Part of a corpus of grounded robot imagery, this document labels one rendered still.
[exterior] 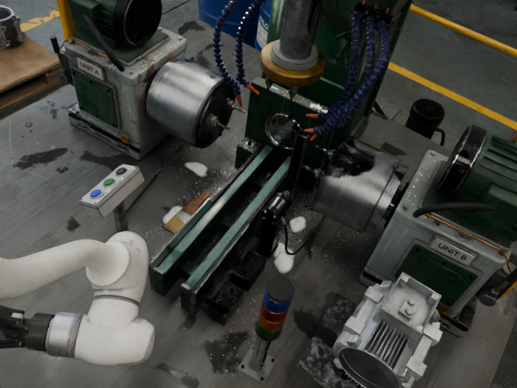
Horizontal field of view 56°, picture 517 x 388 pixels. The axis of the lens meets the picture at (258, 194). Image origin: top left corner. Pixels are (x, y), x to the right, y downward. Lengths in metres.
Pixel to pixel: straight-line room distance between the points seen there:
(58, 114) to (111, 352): 1.16
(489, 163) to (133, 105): 1.06
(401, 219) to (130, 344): 0.73
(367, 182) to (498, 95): 2.87
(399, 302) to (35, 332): 0.79
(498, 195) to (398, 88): 2.63
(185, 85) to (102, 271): 0.69
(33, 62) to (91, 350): 2.60
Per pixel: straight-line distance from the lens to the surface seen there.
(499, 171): 1.25
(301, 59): 1.33
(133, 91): 1.59
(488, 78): 4.30
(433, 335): 1.23
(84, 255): 0.99
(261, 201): 1.52
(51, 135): 1.93
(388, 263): 1.45
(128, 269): 1.08
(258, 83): 1.58
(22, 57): 3.52
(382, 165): 1.38
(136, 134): 1.71
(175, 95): 1.53
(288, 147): 1.64
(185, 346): 1.39
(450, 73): 4.17
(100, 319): 1.08
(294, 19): 1.27
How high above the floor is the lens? 2.09
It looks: 49 degrees down
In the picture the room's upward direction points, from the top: 10 degrees clockwise
